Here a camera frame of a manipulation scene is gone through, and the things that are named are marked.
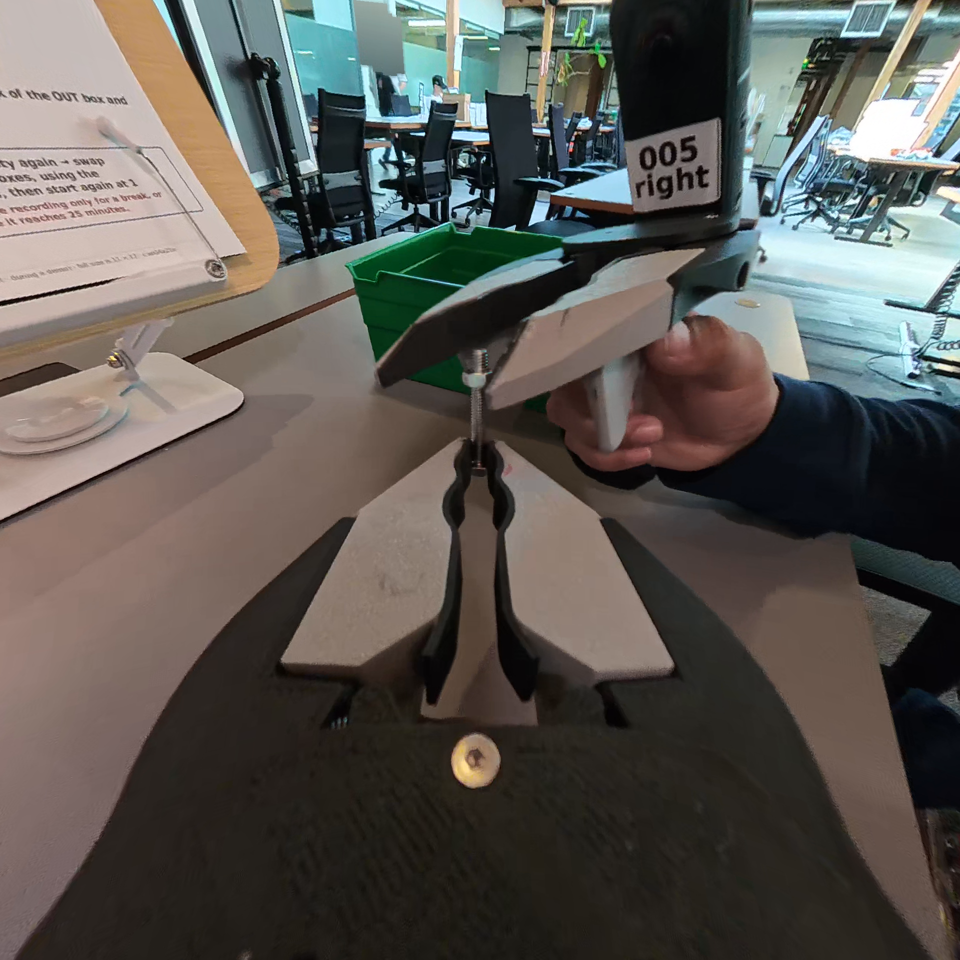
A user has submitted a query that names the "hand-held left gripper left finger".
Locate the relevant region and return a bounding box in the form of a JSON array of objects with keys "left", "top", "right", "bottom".
[{"left": 279, "top": 438, "right": 470, "bottom": 706}]

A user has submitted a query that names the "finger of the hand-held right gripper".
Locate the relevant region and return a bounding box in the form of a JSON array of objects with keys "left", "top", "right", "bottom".
[
  {"left": 483, "top": 247, "right": 708, "bottom": 411},
  {"left": 373, "top": 251, "right": 582, "bottom": 390}
]

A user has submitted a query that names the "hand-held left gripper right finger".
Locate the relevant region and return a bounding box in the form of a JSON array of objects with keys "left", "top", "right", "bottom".
[{"left": 483, "top": 438, "right": 676, "bottom": 706}]

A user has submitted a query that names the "green plastic bin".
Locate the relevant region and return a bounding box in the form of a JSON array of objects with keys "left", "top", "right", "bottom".
[{"left": 345, "top": 221, "right": 565, "bottom": 415}]

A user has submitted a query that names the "silver hex bolt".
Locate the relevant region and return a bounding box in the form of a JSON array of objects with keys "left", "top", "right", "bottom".
[{"left": 462, "top": 349, "right": 494, "bottom": 479}]

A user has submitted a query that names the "person's right forearm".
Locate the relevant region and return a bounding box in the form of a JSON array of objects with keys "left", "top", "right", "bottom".
[{"left": 675, "top": 375, "right": 960, "bottom": 564}]

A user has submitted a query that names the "person's right hand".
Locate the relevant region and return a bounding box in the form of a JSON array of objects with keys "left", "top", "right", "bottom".
[{"left": 546, "top": 315, "right": 783, "bottom": 492}]

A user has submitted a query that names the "hanging green plant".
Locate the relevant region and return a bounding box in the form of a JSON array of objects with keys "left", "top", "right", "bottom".
[{"left": 558, "top": 15, "right": 610, "bottom": 84}]

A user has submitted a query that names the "wood edged office desk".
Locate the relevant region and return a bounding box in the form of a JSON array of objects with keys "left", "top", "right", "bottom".
[{"left": 549, "top": 168, "right": 760, "bottom": 220}]

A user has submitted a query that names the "group of black office chairs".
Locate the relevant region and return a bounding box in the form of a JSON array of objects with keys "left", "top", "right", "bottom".
[{"left": 303, "top": 90, "right": 916, "bottom": 250}]

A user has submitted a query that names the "grey mesh office chair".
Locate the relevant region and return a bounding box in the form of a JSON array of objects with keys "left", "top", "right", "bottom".
[{"left": 851, "top": 536, "right": 960, "bottom": 699}]

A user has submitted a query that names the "grey panel on black stand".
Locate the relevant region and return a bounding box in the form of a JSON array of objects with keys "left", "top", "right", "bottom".
[{"left": 157, "top": 0, "right": 331, "bottom": 260}]

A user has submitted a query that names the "printed instruction sheet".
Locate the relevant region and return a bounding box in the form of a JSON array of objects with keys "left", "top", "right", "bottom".
[{"left": 0, "top": 0, "right": 250, "bottom": 303}]

